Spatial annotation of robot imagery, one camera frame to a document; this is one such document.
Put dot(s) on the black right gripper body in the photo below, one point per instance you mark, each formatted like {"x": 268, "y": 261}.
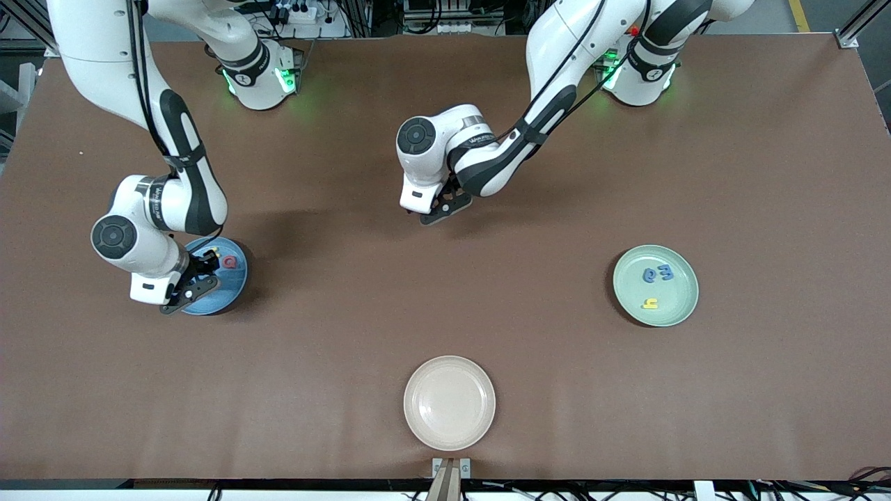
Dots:
{"x": 200, "y": 266}

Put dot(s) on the red foam letter Q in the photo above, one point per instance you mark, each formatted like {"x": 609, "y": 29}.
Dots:
{"x": 236, "y": 262}

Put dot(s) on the blue foam letter a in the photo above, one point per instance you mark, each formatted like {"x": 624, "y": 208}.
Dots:
{"x": 649, "y": 276}

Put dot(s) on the blue foam letter m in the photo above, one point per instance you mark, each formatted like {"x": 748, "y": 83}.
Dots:
{"x": 666, "y": 273}

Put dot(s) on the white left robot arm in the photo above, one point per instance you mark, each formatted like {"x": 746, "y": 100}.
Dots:
{"x": 418, "y": 136}

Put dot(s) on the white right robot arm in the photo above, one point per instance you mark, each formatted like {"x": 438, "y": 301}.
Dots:
{"x": 115, "y": 236}

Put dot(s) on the blue plate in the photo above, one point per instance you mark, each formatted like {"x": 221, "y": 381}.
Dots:
{"x": 233, "y": 289}

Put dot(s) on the beige plate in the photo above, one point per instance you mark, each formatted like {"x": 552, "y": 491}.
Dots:
{"x": 449, "y": 403}

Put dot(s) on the green plate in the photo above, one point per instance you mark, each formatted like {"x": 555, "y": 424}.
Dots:
{"x": 675, "y": 299}

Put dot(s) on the black equipment rack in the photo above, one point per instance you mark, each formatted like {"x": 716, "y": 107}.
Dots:
{"x": 452, "y": 14}

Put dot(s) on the white power strip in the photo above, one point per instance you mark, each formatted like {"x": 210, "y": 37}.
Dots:
{"x": 299, "y": 14}

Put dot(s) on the grey side fixture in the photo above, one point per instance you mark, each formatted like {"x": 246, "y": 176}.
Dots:
{"x": 10, "y": 97}

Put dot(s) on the white block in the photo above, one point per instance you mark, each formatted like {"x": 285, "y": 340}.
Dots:
{"x": 704, "y": 490}

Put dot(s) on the metal table edge bracket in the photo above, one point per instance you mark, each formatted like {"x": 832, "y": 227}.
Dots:
{"x": 438, "y": 465}

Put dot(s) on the aluminium frame profile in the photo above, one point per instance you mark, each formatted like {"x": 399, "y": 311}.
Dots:
{"x": 21, "y": 17}
{"x": 863, "y": 21}

